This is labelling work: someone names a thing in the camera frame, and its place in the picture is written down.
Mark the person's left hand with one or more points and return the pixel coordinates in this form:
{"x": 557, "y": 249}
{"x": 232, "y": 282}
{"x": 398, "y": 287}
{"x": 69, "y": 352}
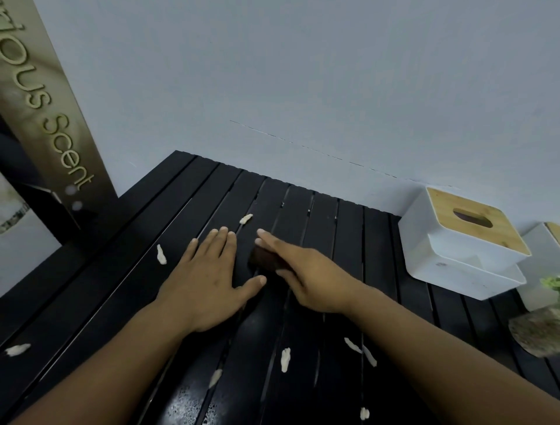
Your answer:
{"x": 203, "y": 289}

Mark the person's right hand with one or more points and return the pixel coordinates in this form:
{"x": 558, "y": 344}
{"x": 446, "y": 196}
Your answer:
{"x": 321, "y": 278}

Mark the person's right thumb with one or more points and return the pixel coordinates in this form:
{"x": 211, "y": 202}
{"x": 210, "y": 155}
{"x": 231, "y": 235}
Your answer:
{"x": 286, "y": 275}

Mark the person's left little finger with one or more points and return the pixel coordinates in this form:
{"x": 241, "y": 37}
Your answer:
{"x": 189, "y": 255}

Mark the person's left thumb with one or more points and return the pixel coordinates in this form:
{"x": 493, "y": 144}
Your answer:
{"x": 253, "y": 284}

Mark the person's left middle finger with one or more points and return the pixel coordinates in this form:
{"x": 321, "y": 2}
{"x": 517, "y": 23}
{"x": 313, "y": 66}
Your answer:
{"x": 220, "y": 245}

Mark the dark brown block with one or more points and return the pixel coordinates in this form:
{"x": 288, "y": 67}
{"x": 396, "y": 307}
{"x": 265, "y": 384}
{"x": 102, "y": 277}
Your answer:
{"x": 262, "y": 262}

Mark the person's left forearm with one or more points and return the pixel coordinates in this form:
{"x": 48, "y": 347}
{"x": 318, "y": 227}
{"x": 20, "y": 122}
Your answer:
{"x": 105, "y": 372}

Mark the person's right forearm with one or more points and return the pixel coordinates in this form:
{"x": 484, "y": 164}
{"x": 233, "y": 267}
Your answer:
{"x": 446, "y": 363}

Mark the white tissue box wooden lid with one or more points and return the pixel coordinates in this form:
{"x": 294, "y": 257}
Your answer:
{"x": 459, "y": 254}

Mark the brown printed standing banner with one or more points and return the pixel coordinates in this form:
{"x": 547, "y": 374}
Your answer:
{"x": 48, "y": 109}

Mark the small white box wooden lid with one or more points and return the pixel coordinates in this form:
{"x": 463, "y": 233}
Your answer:
{"x": 540, "y": 258}

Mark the grey stone plant pot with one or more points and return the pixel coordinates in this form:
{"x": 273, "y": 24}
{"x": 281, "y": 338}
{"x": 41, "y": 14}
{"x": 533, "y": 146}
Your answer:
{"x": 536, "y": 328}

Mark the small green plant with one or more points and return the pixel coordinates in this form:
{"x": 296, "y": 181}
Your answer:
{"x": 552, "y": 283}

